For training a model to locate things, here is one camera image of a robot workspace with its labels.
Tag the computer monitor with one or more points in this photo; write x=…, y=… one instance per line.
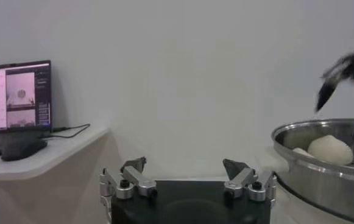
x=27, y=91

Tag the stainless steel steamer basket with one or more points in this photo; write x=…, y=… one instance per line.
x=317, y=188

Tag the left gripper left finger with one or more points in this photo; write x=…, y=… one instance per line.
x=140, y=182

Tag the black computer mouse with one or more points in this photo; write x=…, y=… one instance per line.
x=22, y=147

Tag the white side table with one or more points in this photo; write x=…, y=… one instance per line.
x=58, y=158

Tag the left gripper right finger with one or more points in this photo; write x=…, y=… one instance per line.
x=240, y=181

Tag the white steamed baozi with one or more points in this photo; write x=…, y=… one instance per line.
x=330, y=149
x=301, y=151

